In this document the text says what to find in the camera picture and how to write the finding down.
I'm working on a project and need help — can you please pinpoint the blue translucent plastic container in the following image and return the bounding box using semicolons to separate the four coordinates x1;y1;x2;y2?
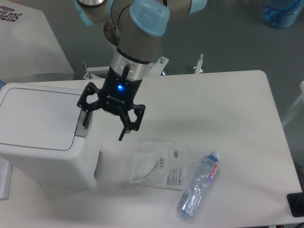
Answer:
262;0;304;29

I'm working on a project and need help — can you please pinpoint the white metal base frame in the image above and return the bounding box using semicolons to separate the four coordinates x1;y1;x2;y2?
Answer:
83;54;204;80

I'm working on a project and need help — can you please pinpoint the clear plastic water bottle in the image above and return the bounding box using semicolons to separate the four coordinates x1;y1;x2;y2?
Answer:
176;152;220;219

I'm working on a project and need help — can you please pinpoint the clear plastic bag with label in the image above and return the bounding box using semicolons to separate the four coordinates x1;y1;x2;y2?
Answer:
130;141;187;190

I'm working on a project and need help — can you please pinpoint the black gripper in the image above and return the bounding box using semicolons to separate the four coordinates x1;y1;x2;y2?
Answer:
76;66;146;142

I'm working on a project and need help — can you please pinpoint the white paper sheet at left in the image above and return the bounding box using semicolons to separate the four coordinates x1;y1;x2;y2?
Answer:
0;157;12;200

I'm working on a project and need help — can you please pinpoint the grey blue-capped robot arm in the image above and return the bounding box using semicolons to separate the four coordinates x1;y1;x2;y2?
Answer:
74;0;206;134

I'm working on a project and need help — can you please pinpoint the white push-button trash can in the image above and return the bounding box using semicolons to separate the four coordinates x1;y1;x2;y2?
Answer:
0;83;101;189

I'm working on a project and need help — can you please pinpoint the black device at table edge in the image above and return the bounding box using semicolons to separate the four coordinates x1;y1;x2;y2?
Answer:
287;192;304;218

